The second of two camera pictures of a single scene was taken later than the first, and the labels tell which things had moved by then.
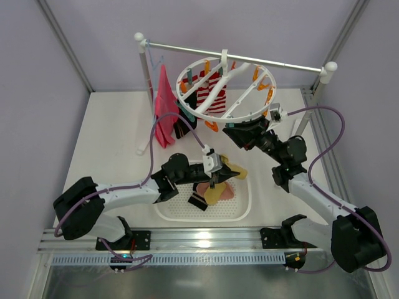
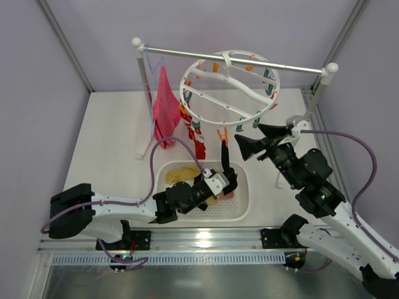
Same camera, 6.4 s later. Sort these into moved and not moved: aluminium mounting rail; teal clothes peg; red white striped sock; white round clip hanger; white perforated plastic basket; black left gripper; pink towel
Moved: white round clip hanger; red white striped sock; black left gripper; teal clothes peg
Not moved: aluminium mounting rail; pink towel; white perforated plastic basket
